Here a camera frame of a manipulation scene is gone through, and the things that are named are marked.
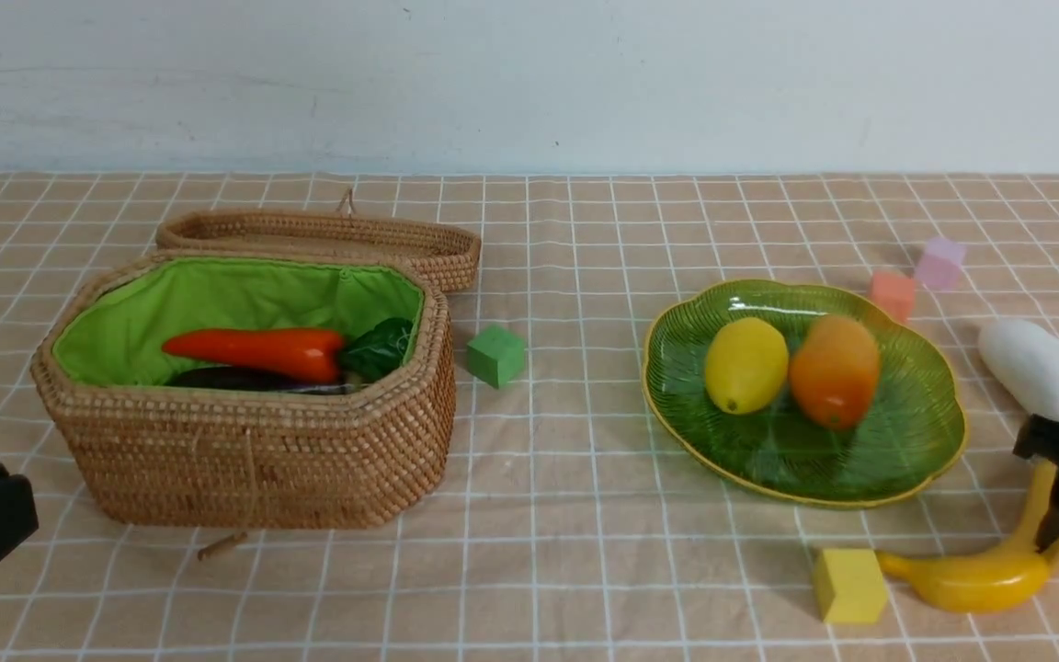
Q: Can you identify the yellow banana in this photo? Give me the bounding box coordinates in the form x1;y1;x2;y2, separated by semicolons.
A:
875;460;1059;613

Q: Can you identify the orange mango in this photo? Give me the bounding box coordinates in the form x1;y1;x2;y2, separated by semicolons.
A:
789;314;882;430

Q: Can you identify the purple eggplant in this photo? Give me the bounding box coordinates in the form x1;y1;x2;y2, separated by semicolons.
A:
164;366;364;395

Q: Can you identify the orange carrot with leaves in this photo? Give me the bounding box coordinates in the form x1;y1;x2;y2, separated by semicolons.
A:
161;317;416;384

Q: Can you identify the green foam cube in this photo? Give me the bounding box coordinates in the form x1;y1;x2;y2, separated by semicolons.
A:
465;325;527;389

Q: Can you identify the green glass leaf plate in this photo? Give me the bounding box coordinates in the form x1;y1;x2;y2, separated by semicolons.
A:
642;280;967;508

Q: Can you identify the woven rattan basket lid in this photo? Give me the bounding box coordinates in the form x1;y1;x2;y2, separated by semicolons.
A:
154;189;483;292

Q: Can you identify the yellow foam cube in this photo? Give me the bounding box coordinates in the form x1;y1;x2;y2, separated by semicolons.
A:
812;548;889;624

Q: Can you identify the woven rattan basket green lining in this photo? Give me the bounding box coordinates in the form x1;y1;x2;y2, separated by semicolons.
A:
30;250;457;531

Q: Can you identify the white radish with leaves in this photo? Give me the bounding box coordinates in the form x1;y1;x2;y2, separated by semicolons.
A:
979;318;1059;421

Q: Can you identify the yellow lemon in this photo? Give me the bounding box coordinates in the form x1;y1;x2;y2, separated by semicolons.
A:
703;317;790;416

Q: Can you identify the pink foam cube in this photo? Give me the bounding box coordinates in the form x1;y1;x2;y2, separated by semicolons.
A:
913;237;967;291

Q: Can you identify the checkered beige tablecloth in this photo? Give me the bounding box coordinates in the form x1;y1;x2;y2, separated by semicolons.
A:
0;172;1059;661

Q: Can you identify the orange foam cube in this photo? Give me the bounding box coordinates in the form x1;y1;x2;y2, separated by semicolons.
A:
867;269;917;325

